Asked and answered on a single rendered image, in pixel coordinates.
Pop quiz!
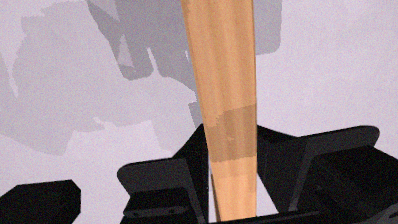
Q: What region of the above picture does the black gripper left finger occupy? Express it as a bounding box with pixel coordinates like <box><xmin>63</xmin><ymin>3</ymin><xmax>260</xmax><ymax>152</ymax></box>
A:
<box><xmin>117</xmin><ymin>123</ymin><xmax>209</xmax><ymax>224</ymax></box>

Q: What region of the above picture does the light brown wooden board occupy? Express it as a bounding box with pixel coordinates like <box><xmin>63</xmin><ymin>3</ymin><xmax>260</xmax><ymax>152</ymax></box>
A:
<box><xmin>180</xmin><ymin>0</ymin><xmax>257</xmax><ymax>221</ymax></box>

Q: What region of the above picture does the wooden post with slot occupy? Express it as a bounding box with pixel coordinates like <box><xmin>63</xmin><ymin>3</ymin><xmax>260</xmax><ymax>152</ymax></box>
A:
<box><xmin>211</xmin><ymin>174</ymin><xmax>221</xmax><ymax>222</ymax></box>

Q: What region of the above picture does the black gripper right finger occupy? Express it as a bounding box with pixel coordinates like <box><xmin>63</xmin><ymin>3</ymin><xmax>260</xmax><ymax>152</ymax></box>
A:
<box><xmin>257</xmin><ymin>125</ymin><xmax>380</xmax><ymax>213</ymax></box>

